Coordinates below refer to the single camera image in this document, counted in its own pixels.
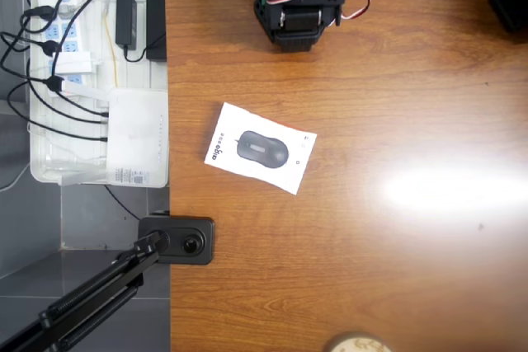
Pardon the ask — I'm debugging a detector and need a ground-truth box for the black router cable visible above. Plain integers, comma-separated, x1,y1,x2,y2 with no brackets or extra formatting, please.
7,96,111,142
7,82,111,124
26,57,111,117

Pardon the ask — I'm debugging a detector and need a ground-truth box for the white power strip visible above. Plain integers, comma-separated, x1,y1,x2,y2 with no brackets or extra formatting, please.
43,0,92,89

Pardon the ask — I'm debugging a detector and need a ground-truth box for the black stand clamp base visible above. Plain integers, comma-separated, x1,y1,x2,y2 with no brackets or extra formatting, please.
138,214,216,266

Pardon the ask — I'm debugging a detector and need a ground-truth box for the white orange mouse box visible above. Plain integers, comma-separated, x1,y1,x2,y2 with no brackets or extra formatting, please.
204,101,318,196

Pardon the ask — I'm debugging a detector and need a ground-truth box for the white plastic cable tray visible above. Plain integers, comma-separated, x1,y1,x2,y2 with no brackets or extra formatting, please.
29,0,179,189

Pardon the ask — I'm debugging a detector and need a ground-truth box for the white charger plug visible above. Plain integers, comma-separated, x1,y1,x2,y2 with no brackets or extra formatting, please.
54,50,95,77

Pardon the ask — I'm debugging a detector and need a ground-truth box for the white router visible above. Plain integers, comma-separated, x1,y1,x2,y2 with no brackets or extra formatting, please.
60,79,171,189

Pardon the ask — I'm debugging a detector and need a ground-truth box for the wide black power adapter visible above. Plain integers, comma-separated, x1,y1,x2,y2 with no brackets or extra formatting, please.
145,0,168,62

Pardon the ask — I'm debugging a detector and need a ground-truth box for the round wooden coaster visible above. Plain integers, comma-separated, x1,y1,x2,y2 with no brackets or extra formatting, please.
325,331,393,352

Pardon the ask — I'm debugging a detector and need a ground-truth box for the slim black power adapter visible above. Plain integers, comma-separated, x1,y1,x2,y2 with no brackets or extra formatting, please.
115,0,139,49

